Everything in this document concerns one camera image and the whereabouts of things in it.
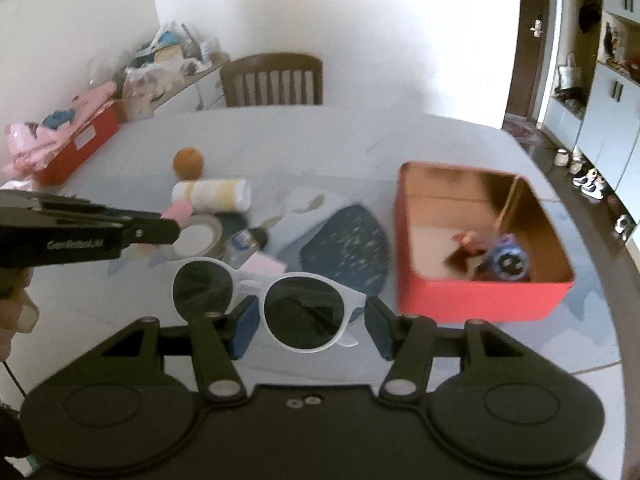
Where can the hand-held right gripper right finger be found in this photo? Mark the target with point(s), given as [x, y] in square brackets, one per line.
[379, 330]

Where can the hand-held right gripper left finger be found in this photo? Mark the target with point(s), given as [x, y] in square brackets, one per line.
[245, 327]

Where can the pale pink note pad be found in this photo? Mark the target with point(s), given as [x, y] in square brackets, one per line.
[267, 262]

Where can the person's left forearm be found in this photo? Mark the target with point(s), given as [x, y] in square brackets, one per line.
[10, 440]

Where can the grey shoe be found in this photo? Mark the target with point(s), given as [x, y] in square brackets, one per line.
[625, 227]

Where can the reddish door rug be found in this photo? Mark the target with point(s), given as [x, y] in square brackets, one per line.
[517, 127]

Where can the small pink block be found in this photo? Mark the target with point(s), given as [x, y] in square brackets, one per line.
[177, 210]

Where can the small cardboard box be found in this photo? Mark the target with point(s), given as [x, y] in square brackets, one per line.
[127, 110]

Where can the red tin box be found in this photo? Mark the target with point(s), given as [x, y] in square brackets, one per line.
[450, 305]

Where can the pile of household clutter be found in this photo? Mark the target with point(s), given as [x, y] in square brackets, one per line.
[170, 47]

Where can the white tote bag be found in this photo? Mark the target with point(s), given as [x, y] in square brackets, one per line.
[567, 77]

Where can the white round sunglasses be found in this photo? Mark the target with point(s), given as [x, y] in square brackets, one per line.
[300, 305]

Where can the brown door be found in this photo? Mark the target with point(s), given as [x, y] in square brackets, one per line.
[530, 85]

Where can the clear plastic bag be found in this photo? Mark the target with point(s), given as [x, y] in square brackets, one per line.
[140, 85]

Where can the person's left hand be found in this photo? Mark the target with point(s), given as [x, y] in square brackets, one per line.
[22, 312]

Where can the blue round toy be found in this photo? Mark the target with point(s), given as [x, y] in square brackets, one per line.
[507, 262]

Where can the dark hanging hat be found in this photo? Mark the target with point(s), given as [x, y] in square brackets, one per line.
[589, 15]

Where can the small blue label bottle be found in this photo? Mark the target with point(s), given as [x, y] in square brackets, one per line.
[242, 245]

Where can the brown wooden chair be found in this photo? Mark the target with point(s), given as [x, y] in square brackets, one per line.
[272, 62]

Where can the beige shoe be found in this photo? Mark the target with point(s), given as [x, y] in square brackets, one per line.
[578, 162]
[561, 157]

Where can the cabinet shelf ornaments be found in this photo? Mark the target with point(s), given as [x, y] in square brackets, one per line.
[620, 45]

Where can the white sideboard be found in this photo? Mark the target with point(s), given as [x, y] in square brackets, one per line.
[200, 92]

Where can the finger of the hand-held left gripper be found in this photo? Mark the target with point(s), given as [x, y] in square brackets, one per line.
[150, 232]

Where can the small blue cloth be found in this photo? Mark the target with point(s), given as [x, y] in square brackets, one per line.
[57, 120]

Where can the white blue sneaker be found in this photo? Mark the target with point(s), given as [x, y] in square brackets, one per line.
[595, 191]
[585, 180]

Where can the red box with pink cloth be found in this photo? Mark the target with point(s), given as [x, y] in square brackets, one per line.
[30, 142]

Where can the yellow white striped roll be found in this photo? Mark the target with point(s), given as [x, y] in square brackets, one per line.
[210, 195]

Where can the red cardboard box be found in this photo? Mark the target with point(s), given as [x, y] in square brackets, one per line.
[85, 145]

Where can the orange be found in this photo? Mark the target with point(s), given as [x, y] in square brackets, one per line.
[189, 163]

